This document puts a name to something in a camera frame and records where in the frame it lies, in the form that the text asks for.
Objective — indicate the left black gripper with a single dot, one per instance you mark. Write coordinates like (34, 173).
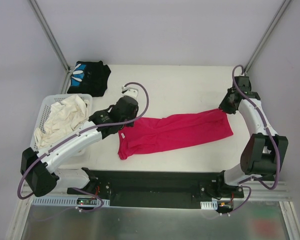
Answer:
(129, 120)

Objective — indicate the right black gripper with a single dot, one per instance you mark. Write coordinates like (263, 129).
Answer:
(226, 107)

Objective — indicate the pink t shirt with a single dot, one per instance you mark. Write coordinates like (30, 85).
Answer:
(153, 135)

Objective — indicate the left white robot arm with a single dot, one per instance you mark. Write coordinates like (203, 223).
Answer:
(38, 168)

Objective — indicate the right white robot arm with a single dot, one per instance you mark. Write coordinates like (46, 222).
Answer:
(264, 153)

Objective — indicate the black folded t shirt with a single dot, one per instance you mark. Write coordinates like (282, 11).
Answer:
(89, 78)

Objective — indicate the cream t shirt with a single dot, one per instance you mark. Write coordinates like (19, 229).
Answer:
(62, 115)

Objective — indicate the white plastic laundry basket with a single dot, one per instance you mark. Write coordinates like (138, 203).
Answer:
(40, 120)

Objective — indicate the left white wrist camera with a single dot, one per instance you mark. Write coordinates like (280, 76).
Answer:
(130, 92)

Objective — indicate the left aluminium frame post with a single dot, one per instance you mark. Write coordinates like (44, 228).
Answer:
(48, 33)

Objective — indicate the aluminium frame post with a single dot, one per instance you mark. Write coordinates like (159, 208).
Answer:
(283, 7)
(48, 33)

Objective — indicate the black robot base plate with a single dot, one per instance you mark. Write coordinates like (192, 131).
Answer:
(150, 189)

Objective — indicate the right white cable duct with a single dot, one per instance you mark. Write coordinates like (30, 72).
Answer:
(209, 205)

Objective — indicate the white cable duct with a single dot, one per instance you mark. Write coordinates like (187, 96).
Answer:
(209, 205)
(66, 201)

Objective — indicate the left white cable duct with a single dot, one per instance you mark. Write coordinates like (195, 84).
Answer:
(66, 201)

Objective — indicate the right aluminium frame post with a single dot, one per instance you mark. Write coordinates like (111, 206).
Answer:
(283, 7)

